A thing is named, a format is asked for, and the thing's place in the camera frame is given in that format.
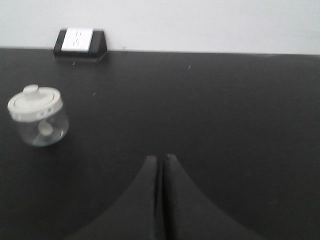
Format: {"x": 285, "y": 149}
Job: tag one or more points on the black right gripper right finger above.
{"x": 189, "y": 215}

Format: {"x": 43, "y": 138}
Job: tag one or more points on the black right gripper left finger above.
{"x": 133, "y": 215}

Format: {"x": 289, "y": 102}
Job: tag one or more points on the glass jar with cream lid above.
{"x": 39, "y": 114}

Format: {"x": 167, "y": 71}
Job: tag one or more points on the white power socket black box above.
{"x": 80, "y": 43}

